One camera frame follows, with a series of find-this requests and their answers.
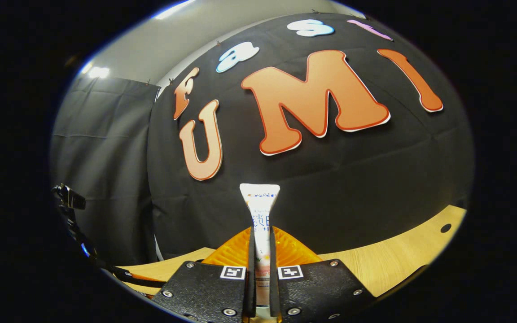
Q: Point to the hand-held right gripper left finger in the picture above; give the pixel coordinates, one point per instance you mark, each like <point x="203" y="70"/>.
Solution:
<point x="204" y="296"/>

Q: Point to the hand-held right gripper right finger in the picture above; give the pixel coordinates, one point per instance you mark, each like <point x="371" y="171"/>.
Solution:
<point x="321" y="291"/>

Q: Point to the white toothpaste tube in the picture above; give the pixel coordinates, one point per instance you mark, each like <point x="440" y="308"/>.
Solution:
<point x="260" y="211"/>

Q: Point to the wooden desktop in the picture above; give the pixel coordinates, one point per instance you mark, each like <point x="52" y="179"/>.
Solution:
<point x="397" y="255"/>

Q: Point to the dark grey side curtain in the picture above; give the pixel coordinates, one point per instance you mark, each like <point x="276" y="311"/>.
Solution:
<point x="106" y="170"/>

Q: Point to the black backdrop cloth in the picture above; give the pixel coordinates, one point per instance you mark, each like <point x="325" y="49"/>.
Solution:
<point x="352" y="188"/>

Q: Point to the ceiling light panel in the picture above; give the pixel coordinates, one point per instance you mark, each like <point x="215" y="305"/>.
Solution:
<point x="99" y="72"/>

